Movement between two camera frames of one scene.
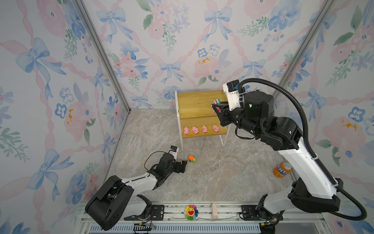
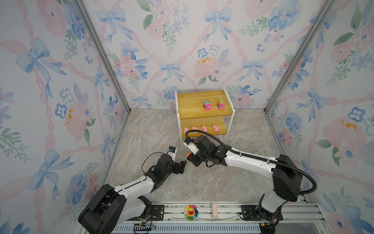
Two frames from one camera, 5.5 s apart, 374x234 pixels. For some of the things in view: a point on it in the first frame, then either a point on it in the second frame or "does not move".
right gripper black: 225,113 -> 191,158
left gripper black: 178,169 does not move
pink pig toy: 204,129 does not move
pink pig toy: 215,128 does not move
